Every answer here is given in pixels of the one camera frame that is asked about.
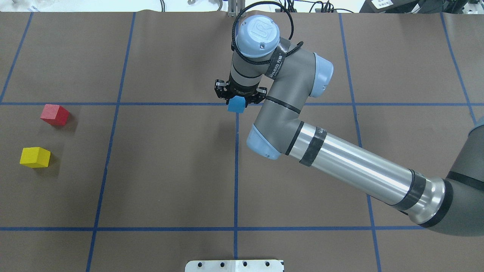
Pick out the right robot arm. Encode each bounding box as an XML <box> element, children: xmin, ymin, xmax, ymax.
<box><xmin>214</xmin><ymin>14</ymin><xmax>484</xmax><ymax>236</ymax></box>

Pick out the yellow wooden block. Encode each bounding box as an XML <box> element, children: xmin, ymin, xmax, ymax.
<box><xmin>19</xmin><ymin>147</ymin><xmax>51</xmax><ymax>168</ymax></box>

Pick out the grey aluminium post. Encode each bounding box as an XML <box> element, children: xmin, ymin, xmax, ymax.
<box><xmin>226</xmin><ymin>0</ymin><xmax>246</xmax><ymax>18</ymax></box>

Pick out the white camera stand base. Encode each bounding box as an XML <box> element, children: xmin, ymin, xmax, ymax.
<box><xmin>185</xmin><ymin>259</ymin><xmax>285</xmax><ymax>272</ymax></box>

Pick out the red wooden block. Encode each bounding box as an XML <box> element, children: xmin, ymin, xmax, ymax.
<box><xmin>40</xmin><ymin>104</ymin><xmax>70</xmax><ymax>126</ymax></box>

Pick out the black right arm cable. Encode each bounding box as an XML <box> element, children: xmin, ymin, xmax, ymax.
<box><xmin>231</xmin><ymin>1</ymin><xmax>304</xmax><ymax>65</ymax></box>

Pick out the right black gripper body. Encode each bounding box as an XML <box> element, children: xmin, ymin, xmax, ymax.
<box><xmin>214</xmin><ymin>79</ymin><xmax>268</xmax><ymax>106</ymax></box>

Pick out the blue wooden block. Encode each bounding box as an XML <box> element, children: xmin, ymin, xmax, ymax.
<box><xmin>226</xmin><ymin>96</ymin><xmax>246</xmax><ymax>114</ymax></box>

